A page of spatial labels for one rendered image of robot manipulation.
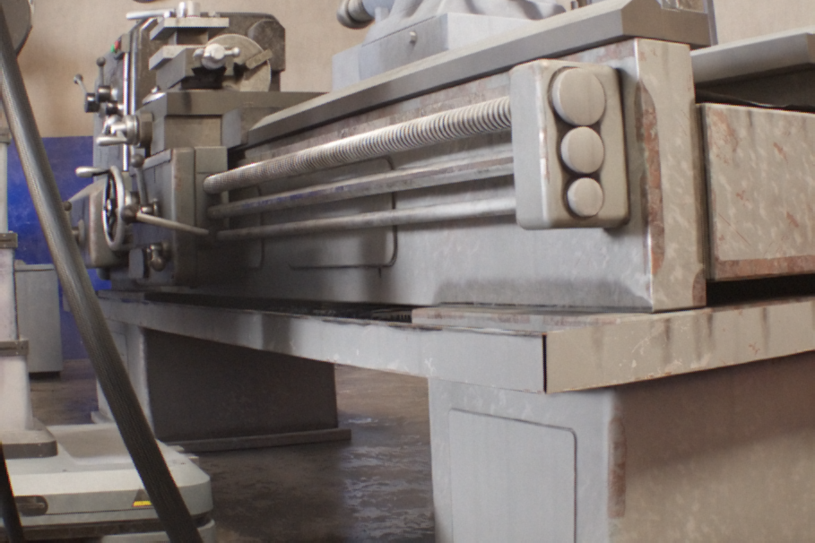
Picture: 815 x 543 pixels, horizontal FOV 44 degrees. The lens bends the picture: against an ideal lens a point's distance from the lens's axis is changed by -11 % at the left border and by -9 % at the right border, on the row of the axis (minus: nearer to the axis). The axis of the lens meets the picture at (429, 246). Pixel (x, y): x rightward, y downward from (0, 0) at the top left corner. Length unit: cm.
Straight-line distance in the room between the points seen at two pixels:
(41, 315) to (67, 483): 373
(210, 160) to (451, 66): 94
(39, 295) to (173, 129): 287
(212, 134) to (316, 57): 477
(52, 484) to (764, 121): 108
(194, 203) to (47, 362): 294
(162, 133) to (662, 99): 141
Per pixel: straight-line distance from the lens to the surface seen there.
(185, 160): 240
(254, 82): 326
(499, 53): 149
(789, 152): 143
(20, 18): 170
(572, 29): 136
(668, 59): 132
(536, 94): 124
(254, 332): 190
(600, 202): 124
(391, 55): 197
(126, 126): 256
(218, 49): 244
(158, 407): 318
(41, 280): 524
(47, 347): 525
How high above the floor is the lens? 55
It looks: level
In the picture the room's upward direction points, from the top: 2 degrees counter-clockwise
